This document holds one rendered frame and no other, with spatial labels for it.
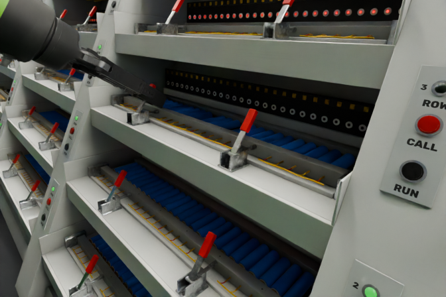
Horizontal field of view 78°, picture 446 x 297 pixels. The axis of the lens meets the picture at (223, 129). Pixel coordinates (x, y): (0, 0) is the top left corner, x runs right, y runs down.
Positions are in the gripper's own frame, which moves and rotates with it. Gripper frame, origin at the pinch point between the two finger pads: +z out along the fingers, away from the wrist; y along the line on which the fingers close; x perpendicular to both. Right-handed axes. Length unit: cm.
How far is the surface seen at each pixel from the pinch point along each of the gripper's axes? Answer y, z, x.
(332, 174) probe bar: 39.0, 4.2, -2.1
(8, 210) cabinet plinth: -64, 9, -55
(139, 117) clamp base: 1.1, 0.0, -5.2
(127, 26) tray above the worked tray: -17.6, -2.0, 14.5
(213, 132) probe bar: 17.4, 4.4, -2.5
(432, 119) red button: 47.5, -3.6, 4.5
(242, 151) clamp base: 27.6, 0.5, -3.8
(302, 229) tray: 39.6, -0.4, -9.4
